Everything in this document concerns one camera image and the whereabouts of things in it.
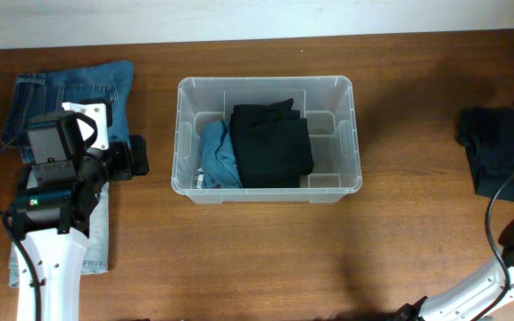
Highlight black garment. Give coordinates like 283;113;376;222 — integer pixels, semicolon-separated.
230;98;314;188
456;107;514;202

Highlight light blue folded jeans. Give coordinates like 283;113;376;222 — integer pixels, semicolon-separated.
8;174;110;289

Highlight dark blue folded jeans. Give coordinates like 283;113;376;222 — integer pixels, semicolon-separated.
1;61;134;163

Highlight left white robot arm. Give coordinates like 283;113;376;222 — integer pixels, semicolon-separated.
3;101;149;320

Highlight blue shirt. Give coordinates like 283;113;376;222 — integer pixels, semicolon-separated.
193;119;242;189

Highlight clear plastic storage bin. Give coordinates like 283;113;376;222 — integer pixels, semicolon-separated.
171;76;362;204

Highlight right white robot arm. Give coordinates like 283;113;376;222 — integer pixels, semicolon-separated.
392;219;514;321

